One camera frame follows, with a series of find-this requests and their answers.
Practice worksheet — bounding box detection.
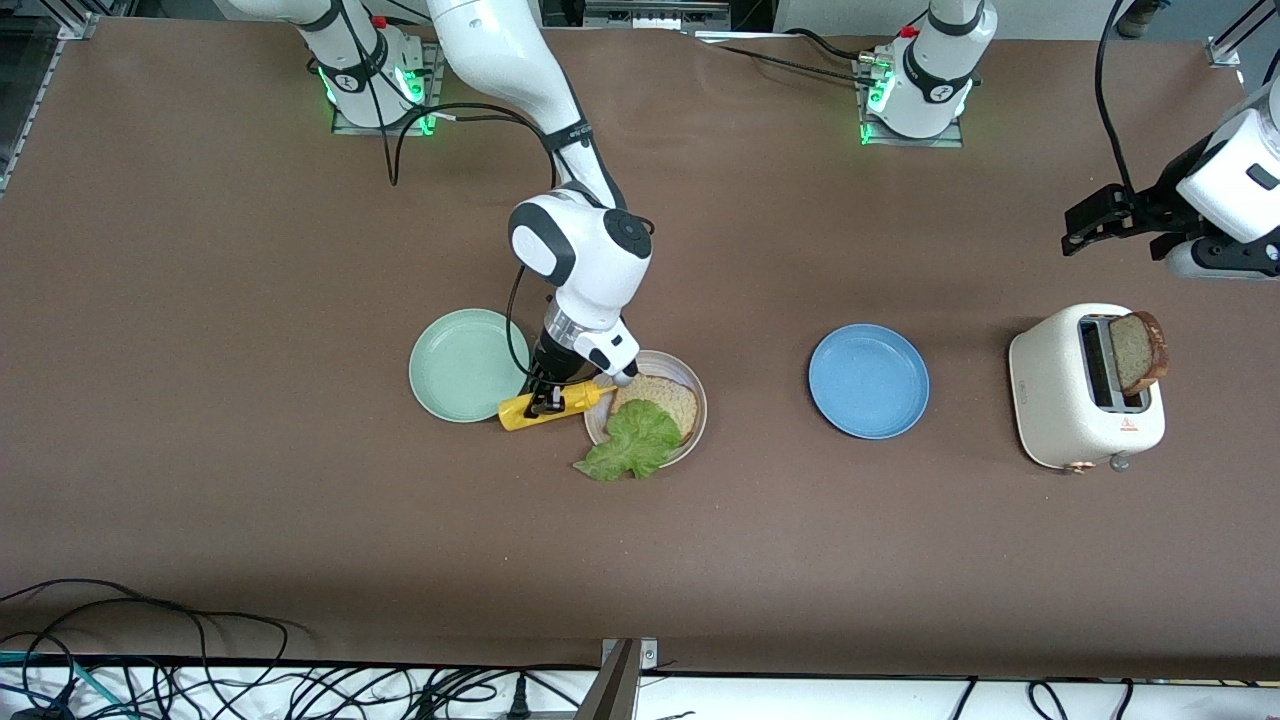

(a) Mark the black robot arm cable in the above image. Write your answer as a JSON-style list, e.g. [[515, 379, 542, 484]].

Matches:
[[385, 100, 561, 386], [1094, 0, 1141, 191]]

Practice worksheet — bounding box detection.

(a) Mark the green plate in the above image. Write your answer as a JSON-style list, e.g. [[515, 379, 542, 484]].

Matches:
[[408, 308, 531, 424]]

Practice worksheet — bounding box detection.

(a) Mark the green lettuce leaf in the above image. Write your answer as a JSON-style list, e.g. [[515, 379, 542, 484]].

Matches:
[[573, 398, 683, 483]]

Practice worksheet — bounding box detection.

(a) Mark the looped black floor cable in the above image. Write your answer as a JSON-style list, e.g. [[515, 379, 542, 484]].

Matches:
[[0, 578, 301, 720]]

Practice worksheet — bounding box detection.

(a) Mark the grey metal bracket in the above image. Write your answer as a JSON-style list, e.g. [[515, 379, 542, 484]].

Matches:
[[575, 638, 659, 720]]

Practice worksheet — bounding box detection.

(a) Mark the blue plate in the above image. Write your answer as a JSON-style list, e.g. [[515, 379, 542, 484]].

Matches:
[[808, 323, 931, 441]]

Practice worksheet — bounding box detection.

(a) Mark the teal cable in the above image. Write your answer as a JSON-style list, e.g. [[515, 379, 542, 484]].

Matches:
[[0, 650, 133, 720]]

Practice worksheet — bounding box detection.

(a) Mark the beige plate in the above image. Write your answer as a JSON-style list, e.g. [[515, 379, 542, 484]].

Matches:
[[583, 350, 709, 471]]

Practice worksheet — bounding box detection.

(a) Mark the yellow mustard squeeze bottle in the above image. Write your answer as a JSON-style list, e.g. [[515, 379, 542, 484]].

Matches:
[[498, 380, 617, 433]]

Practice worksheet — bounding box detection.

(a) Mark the grey power strip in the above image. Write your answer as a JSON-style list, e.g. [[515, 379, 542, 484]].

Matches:
[[585, 0, 733, 29]]

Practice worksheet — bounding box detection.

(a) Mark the white toaster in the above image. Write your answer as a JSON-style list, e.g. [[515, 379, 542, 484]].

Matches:
[[1008, 303, 1168, 474]]

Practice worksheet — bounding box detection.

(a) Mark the aluminium frame profile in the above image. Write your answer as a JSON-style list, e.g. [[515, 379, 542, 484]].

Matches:
[[0, 0, 131, 193], [1208, 0, 1280, 69]]

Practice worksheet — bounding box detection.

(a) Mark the thin black power cable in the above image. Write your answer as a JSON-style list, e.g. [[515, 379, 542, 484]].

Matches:
[[695, 28, 883, 87]]

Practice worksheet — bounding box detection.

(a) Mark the brown bread slice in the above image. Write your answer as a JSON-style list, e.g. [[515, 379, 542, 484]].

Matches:
[[612, 372, 701, 446], [1108, 311, 1170, 396]]

